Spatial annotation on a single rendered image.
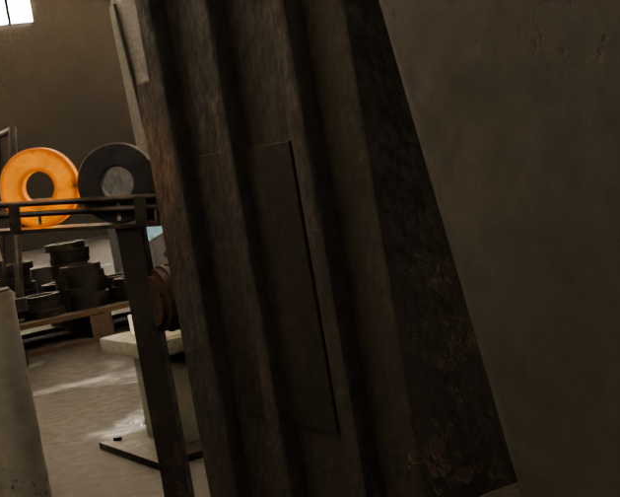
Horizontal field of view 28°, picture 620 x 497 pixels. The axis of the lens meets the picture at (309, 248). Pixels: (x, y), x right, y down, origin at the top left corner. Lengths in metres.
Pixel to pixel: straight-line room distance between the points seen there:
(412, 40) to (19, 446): 1.58
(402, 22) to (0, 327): 1.49
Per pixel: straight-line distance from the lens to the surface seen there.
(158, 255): 3.19
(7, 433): 2.73
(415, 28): 1.42
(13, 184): 2.47
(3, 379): 2.71
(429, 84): 1.41
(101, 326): 5.57
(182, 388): 3.16
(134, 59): 8.56
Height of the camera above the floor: 0.73
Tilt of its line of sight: 5 degrees down
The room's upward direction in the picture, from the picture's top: 10 degrees counter-clockwise
